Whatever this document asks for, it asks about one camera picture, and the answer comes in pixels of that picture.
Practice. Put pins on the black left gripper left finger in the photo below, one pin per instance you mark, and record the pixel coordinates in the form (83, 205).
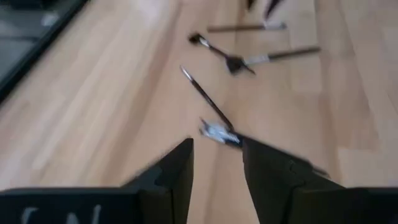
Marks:
(174, 174)

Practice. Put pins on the thin dark makeup brush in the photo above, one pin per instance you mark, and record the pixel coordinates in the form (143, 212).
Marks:
(207, 98)

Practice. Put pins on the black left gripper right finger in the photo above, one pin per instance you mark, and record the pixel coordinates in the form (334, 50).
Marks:
(270, 174)

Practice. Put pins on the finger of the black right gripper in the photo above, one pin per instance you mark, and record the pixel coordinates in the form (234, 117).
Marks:
(273, 7)
(251, 3)

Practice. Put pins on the black makeup brush silver ferrule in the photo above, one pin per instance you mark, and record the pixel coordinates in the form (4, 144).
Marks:
(217, 51)

